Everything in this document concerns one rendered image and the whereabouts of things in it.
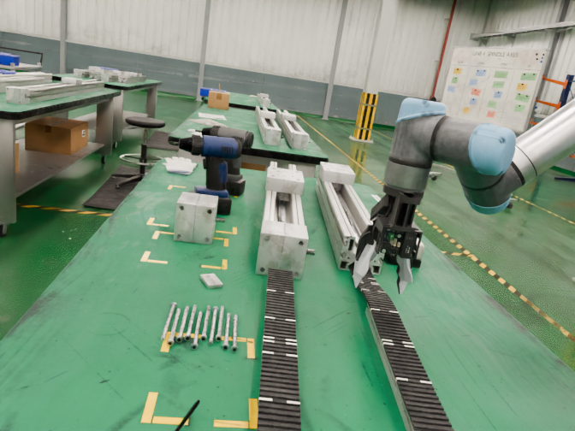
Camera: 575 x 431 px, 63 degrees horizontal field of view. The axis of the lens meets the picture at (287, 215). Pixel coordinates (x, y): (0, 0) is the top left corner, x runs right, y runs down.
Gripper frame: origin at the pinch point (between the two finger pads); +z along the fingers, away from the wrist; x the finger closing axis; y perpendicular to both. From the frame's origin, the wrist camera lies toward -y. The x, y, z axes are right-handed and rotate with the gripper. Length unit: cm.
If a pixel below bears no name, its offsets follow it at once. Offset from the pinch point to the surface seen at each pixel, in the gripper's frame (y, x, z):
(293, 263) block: -8.7, -16.1, 1.8
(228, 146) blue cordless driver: -47, -36, -15
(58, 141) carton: -335, -211, 50
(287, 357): 25.6, -17.8, 2.0
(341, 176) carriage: -75, 1, -6
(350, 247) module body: -19.9, -2.6, 0.3
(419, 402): 31.9, -0.4, 2.1
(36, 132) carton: -333, -230, 44
